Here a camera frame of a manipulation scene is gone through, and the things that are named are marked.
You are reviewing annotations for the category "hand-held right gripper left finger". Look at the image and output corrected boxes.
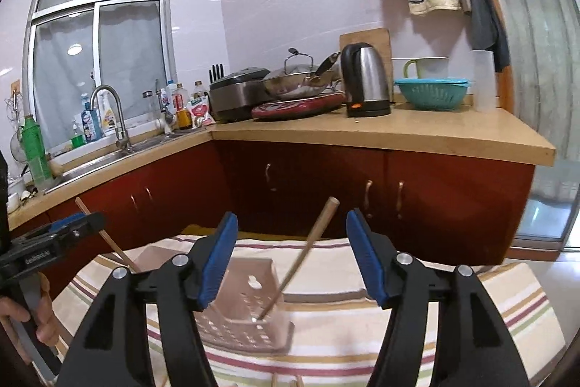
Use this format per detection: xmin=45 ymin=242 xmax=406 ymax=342
xmin=57 ymin=212 xmax=239 ymax=387

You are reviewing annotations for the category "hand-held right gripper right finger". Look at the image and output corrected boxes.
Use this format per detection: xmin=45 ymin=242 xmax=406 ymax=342
xmin=345 ymin=209 xmax=531 ymax=387

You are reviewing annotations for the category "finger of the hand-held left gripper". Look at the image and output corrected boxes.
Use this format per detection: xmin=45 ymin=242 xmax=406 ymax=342
xmin=45 ymin=212 xmax=107 ymax=249

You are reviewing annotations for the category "pink perforated utensil basket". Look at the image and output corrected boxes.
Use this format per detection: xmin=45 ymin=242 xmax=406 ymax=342
xmin=129 ymin=244 xmax=295 ymax=354

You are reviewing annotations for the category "slim wooden chopstick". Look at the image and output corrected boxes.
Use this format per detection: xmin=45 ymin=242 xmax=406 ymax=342
xmin=75 ymin=197 xmax=139 ymax=272
xmin=256 ymin=197 xmax=340 ymax=320

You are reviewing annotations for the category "person's left hand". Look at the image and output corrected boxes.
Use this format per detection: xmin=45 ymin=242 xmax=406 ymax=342
xmin=0 ymin=271 xmax=59 ymax=365

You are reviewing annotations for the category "white ceramic bowl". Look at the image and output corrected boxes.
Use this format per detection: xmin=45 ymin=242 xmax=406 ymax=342
xmin=7 ymin=176 xmax=28 ymax=211

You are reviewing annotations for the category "steel kitchen sink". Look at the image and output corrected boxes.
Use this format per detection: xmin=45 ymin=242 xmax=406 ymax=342
xmin=45 ymin=128 xmax=204 ymax=193

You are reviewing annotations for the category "small green liquid bottle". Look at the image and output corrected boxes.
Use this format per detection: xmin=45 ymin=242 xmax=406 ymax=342
xmin=70 ymin=120 xmax=87 ymax=149

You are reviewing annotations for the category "green plastic bottle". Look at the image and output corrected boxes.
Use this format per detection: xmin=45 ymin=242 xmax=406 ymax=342
xmin=20 ymin=115 xmax=53 ymax=185

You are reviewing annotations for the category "striped tablecloth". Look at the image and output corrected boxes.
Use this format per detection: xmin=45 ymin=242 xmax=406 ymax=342
xmin=54 ymin=233 xmax=567 ymax=387

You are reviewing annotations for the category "hanging mesh strainer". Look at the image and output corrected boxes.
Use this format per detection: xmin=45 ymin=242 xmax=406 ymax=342
xmin=5 ymin=90 xmax=29 ymax=165

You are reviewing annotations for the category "red kitchen cabinet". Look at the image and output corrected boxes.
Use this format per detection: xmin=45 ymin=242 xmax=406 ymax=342
xmin=9 ymin=137 xmax=535 ymax=267

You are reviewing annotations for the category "blue dish soap bottle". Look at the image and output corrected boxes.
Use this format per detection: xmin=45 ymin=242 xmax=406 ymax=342
xmin=80 ymin=93 xmax=103 ymax=143

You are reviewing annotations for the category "white spray bottle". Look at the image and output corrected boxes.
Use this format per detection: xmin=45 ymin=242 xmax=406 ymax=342
xmin=100 ymin=91 xmax=117 ymax=136

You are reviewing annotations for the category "steel kitchen faucet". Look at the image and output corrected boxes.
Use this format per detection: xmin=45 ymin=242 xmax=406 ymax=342
xmin=89 ymin=85 xmax=132 ymax=149

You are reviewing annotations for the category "wooden kitchen countertop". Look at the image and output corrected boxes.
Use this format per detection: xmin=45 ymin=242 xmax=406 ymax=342
xmin=7 ymin=94 xmax=557 ymax=231

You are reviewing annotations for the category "pink white seasoning packet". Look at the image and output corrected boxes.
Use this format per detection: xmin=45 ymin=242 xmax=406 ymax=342
xmin=190 ymin=96 xmax=216 ymax=128

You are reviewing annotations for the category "grey rice cooker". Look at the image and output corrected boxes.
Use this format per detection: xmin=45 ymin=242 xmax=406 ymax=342
xmin=209 ymin=67 xmax=273 ymax=122

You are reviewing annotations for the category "red induction cooker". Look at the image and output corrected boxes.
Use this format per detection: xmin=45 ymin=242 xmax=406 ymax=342
xmin=251 ymin=92 xmax=347 ymax=120

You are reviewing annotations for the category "teal plastic colander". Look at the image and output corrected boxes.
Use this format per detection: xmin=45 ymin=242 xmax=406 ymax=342
xmin=393 ymin=78 xmax=472 ymax=112

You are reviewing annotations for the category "sliding kitchen window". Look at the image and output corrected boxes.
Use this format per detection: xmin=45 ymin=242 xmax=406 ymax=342
xmin=27 ymin=0 xmax=175 ymax=131

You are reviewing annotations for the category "steel electric kettle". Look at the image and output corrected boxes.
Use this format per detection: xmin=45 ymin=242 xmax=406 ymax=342
xmin=340 ymin=43 xmax=393 ymax=118

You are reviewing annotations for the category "steel wok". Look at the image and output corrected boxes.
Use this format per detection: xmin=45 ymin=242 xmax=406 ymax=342
xmin=260 ymin=52 xmax=341 ymax=100

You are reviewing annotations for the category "glass wok lid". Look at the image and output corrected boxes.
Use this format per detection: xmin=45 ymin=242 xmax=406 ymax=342
xmin=283 ymin=48 xmax=315 ymax=75

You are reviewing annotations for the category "translucent plastic container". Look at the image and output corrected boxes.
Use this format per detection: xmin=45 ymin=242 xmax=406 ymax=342
xmin=471 ymin=50 xmax=497 ymax=113

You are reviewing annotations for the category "wooden cutting board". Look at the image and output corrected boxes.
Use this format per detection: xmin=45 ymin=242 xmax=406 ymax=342
xmin=339 ymin=27 xmax=393 ymax=73

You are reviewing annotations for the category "frosted glass sliding door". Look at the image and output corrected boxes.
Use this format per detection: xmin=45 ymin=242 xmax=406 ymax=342
xmin=457 ymin=0 xmax=580 ymax=252

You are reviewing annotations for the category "dark grey cloth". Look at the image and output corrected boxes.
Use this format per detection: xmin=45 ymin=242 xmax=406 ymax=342
xmin=455 ymin=0 xmax=512 ymax=73

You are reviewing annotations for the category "white cup green handle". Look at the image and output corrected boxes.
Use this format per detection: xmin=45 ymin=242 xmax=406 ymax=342
xmin=392 ymin=57 xmax=450 ymax=80

